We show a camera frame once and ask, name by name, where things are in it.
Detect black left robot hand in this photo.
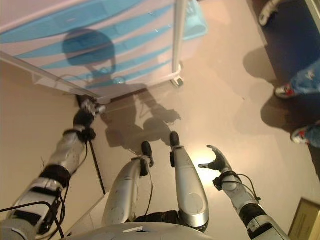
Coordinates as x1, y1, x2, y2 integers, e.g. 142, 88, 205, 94
73, 98, 107, 131

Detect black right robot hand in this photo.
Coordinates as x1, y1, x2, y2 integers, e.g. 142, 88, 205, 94
197, 144, 232, 174

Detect black right robot foot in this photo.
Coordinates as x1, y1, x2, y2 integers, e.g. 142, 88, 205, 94
169, 131, 181, 148

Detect black robot foot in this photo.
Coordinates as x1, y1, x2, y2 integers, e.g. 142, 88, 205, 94
169, 131, 181, 148
140, 140, 154, 158

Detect black left robot foot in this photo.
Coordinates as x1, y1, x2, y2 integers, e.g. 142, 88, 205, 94
140, 140, 154, 158

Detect person's left red white sneaker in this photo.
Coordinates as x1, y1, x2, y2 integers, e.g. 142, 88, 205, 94
291, 126, 311, 145

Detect person's red white sneaker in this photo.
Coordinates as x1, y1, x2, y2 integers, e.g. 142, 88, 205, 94
274, 83, 300, 99
291, 126, 311, 145

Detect white cart caster wheel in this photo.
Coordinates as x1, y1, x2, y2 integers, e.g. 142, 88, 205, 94
169, 76, 185, 88

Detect person's right red white sneaker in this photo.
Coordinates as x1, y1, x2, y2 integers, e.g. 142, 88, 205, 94
274, 83, 300, 99

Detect person's left leg blue jeans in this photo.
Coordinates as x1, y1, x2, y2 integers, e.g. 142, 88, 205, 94
306, 124, 320, 148

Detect brown cardboard box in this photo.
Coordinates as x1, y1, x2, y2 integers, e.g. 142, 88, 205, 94
288, 197, 320, 240

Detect white medical cart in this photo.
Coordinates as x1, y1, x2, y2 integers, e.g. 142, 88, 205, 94
0, 0, 186, 105

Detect light blue waste bin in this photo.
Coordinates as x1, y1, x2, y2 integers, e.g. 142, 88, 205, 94
181, 0, 209, 41

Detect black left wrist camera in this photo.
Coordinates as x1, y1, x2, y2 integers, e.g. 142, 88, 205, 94
79, 126, 97, 141

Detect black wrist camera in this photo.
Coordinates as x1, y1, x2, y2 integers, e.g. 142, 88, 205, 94
79, 126, 97, 141
212, 174, 227, 192

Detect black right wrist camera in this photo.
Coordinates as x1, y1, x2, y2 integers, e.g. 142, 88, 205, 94
212, 174, 227, 192

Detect black tether cable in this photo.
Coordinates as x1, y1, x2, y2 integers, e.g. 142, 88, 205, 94
0, 200, 66, 240

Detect white hospital bed frame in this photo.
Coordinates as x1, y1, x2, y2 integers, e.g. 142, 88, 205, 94
258, 0, 320, 26

